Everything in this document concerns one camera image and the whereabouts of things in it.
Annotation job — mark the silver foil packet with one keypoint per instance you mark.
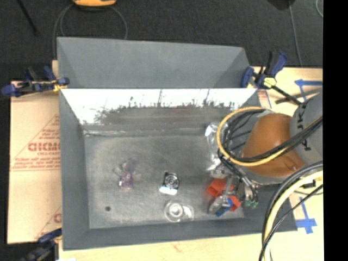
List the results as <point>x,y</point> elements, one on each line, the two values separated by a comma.
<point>213,143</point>

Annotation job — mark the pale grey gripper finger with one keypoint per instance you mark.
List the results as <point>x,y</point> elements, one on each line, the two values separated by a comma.
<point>215,208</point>
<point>221,200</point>

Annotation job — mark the clear purple plastic toy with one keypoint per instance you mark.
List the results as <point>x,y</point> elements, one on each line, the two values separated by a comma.
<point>126,179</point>

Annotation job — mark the blue plastic block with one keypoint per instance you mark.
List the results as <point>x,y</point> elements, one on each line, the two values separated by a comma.
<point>231,204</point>

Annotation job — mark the brown cardboard board red print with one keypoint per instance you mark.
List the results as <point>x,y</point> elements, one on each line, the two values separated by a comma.
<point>32,173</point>

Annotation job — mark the grey metal bin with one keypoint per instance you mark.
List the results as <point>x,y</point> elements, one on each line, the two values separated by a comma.
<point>152,151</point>

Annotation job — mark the orange plastic toy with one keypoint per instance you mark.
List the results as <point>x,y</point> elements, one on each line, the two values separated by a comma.
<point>216,189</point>

